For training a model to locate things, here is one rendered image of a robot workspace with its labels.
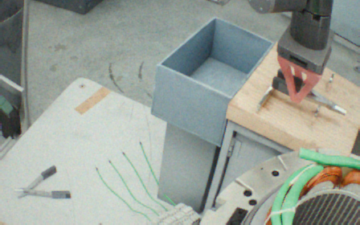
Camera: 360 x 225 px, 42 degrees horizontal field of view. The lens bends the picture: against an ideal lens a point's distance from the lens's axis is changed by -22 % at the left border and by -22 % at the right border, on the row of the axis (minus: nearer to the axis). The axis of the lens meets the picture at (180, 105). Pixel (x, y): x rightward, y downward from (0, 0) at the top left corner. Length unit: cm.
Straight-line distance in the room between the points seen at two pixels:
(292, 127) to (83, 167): 44
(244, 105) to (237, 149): 7
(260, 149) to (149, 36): 201
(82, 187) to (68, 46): 174
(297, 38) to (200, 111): 20
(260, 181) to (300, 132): 14
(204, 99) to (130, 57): 184
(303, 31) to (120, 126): 54
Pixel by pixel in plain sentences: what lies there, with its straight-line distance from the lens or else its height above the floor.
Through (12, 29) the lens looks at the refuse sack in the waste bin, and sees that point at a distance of 194.
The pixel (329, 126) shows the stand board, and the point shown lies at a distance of 74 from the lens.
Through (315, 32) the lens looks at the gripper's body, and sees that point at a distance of 64.
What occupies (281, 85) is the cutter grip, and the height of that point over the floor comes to 110.
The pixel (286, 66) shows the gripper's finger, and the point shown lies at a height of 115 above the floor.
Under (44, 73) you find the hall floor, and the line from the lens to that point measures 250.
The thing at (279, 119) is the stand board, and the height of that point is 106.
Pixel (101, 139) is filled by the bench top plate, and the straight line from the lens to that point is 106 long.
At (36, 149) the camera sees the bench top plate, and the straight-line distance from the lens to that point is 104.
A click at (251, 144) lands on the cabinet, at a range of 76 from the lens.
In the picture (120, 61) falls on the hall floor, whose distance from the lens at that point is 255.
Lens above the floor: 152
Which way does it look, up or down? 40 degrees down
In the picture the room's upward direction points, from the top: 9 degrees clockwise
